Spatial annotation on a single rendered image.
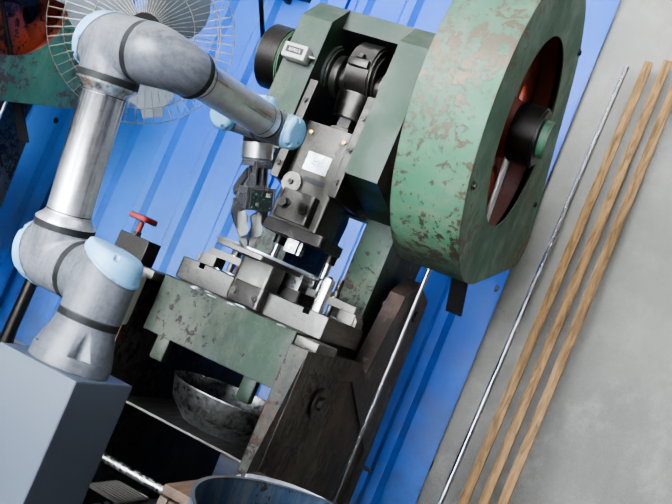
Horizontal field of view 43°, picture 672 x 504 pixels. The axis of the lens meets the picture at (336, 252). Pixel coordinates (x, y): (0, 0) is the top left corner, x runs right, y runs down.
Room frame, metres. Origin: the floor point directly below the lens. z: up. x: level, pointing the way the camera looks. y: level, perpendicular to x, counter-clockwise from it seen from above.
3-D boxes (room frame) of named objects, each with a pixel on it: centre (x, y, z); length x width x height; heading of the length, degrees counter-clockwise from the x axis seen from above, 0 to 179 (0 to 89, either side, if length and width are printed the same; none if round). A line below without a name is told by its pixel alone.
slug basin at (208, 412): (2.30, 0.11, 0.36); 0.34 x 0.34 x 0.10
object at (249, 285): (2.14, 0.17, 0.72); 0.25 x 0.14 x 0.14; 158
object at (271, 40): (2.41, 0.33, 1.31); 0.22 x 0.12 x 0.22; 158
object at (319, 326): (2.30, 0.11, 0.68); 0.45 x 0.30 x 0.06; 68
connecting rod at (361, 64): (2.30, 0.11, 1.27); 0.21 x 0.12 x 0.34; 158
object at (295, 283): (2.30, 0.11, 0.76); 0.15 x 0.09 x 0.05; 68
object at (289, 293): (2.31, 0.10, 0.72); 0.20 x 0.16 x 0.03; 68
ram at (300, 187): (2.27, 0.12, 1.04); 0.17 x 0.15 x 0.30; 158
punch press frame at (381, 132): (2.44, 0.05, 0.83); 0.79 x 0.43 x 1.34; 158
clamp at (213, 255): (2.37, 0.26, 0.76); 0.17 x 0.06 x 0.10; 68
